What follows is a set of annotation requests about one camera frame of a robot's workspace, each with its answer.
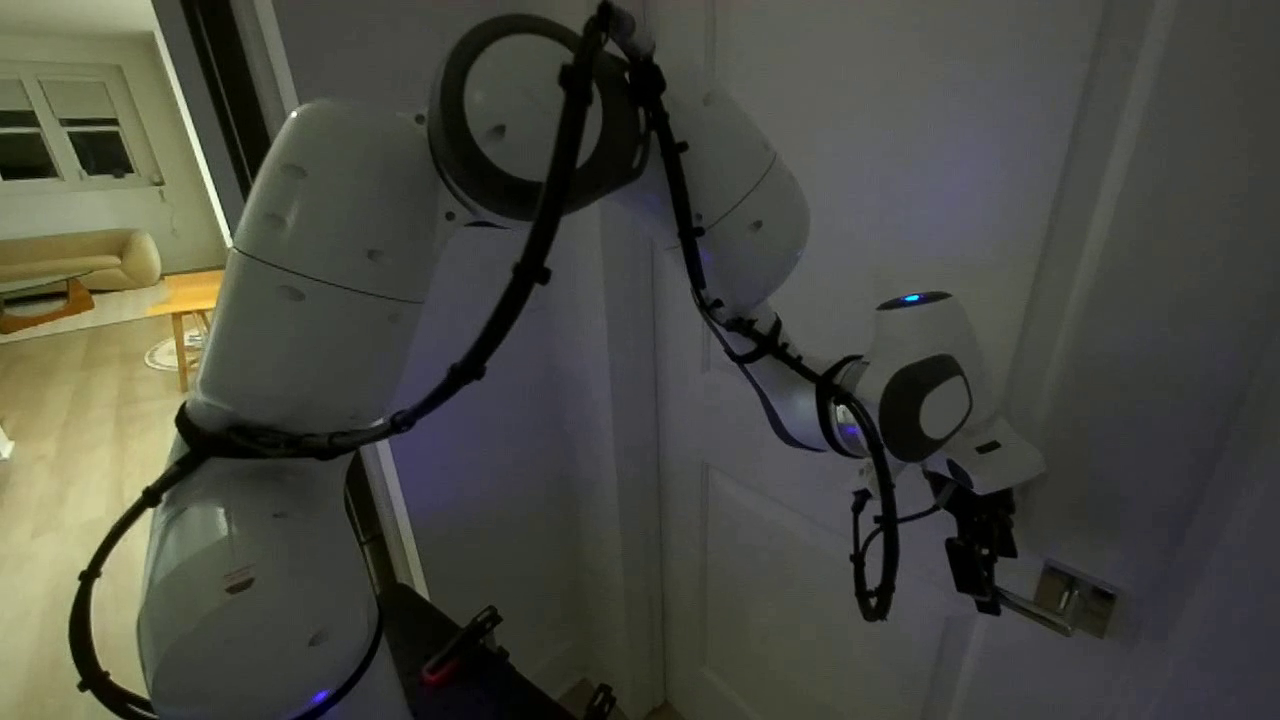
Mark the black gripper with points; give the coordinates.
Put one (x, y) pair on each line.
(982, 521)

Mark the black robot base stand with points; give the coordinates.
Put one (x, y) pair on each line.
(464, 684)

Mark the window with white frame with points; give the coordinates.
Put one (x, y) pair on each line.
(64, 125)

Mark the dark doorway frame strip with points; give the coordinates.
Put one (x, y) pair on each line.
(226, 93)

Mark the black clamp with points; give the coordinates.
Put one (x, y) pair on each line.
(600, 701)
(481, 630)

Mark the low wooden table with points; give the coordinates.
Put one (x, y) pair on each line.
(42, 308)

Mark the beige sofa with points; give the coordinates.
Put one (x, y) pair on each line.
(92, 259)

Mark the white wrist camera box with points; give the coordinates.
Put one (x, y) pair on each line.
(1002, 458)

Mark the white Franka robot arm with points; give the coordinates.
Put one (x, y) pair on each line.
(323, 265)

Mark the white panelled door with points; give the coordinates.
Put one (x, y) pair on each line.
(854, 162)

